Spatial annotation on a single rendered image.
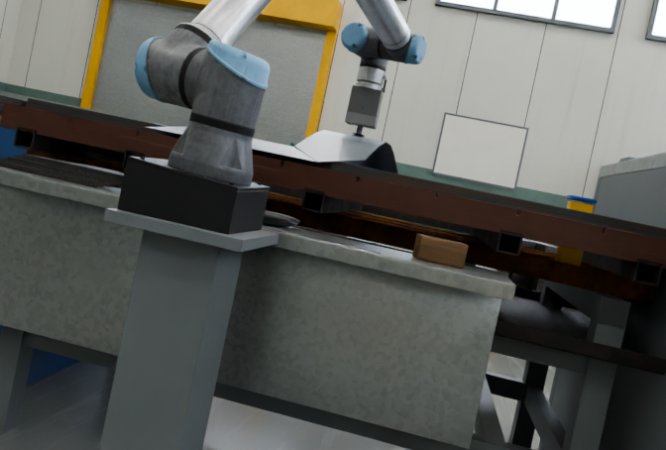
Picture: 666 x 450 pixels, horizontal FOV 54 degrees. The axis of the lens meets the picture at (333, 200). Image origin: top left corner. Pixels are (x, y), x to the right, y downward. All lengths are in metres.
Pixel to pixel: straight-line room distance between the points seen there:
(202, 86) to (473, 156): 8.85
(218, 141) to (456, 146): 8.85
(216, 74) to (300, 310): 0.59
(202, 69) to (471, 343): 0.79
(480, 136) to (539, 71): 1.26
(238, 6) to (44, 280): 0.81
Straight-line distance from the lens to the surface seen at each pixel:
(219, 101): 1.14
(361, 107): 1.84
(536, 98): 10.10
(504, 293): 1.29
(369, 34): 1.76
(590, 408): 1.63
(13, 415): 1.97
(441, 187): 1.52
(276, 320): 1.50
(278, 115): 10.25
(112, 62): 11.38
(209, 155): 1.13
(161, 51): 1.26
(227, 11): 1.33
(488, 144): 9.93
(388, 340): 1.47
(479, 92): 10.04
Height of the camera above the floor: 0.80
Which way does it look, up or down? 1 degrees down
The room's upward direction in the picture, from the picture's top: 12 degrees clockwise
